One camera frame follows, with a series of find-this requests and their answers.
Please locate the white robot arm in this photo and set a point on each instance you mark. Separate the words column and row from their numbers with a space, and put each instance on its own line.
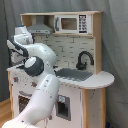
column 40, row 60

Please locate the wooden toy kitchen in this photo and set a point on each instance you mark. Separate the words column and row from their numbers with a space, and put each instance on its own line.
column 87, row 98

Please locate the black toy faucet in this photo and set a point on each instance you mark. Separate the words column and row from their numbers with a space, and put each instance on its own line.
column 82, row 64

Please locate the grey toy sink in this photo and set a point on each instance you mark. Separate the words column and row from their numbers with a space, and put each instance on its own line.
column 73, row 74

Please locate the red grey stove knob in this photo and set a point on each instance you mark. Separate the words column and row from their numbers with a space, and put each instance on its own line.
column 34, row 84

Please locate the grey ice dispenser panel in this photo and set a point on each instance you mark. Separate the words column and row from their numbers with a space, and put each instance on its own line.
column 62, row 106

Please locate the toy microwave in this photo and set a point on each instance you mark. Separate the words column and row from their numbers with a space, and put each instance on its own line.
column 73, row 24

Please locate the grey range hood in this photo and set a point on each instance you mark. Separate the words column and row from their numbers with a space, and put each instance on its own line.
column 39, row 27

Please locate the toy oven door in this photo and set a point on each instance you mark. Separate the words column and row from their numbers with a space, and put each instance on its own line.
column 23, row 99

